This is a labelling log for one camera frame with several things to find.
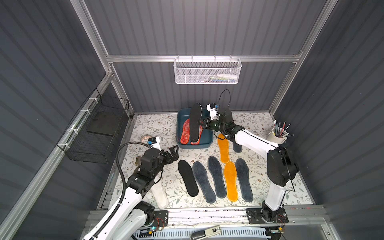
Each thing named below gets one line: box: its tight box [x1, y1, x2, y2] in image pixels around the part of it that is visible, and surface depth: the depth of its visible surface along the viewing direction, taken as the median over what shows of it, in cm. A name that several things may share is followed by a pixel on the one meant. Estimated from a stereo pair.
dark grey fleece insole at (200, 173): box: [192, 161, 217, 204], surface depth 86 cm
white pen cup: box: [267, 127, 289, 145], surface depth 98 cm
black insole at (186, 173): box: [178, 159, 199, 197], surface depth 88 cm
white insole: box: [150, 181, 169, 210], surface depth 82 cm
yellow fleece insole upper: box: [217, 133, 230, 164], surface depth 99 cm
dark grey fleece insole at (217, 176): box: [207, 156, 227, 199], surface depth 88 cm
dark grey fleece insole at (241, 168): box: [235, 158, 254, 202], surface depth 88 cm
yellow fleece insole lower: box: [224, 161, 238, 202], surface depth 88 cm
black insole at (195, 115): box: [189, 102, 203, 143], surface depth 88 cm
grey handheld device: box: [190, 225, 222, 240], surface depth 68 cm
